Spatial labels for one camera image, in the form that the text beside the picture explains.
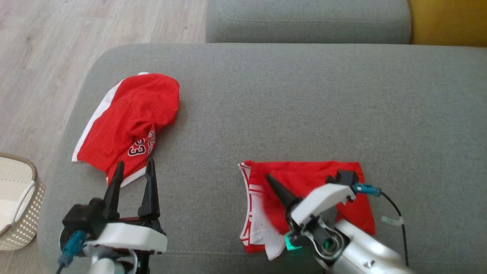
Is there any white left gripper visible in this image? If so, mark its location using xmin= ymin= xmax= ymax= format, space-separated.
xmin=84 ymin=158 xmax=168 ymax=255

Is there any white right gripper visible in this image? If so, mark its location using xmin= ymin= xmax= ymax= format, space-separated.
xmin=265 ymin=173 xmax=356 ymax=228

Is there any red basketball jersey number 23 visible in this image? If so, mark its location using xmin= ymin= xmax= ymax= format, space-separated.
xmin=238 ymin=160 xmax=377 ymax=261

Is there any red basketball shorts white stripe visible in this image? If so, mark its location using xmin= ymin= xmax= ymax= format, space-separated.
xmin=71 ymin=72 xmax=180 ymax=188

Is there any grey fabric sofa seat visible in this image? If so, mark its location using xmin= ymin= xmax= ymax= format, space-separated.
xmin=36 ymin=43 xmax=487 ymax=274

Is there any woven beige laundry basket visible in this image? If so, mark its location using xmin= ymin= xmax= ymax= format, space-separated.
xmin=0 ymin=152 xmax=46 ymax=252

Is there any grey sofa back cushion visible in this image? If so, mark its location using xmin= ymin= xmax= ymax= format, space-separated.
xmin=205 ymin=0 xmax=412 ymax=45

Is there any large yellow sofa cushion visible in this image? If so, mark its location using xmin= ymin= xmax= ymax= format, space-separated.
xmin=408 ymin=0 xmax=487 ymax=48

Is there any white right cable label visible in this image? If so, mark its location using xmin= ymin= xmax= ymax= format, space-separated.
xmin=381 ymin=215 xmax=404 ymax=227

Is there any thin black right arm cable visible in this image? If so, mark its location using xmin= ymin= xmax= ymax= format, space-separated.
xmin=380 ymin=191 xmax=410 ymax=268

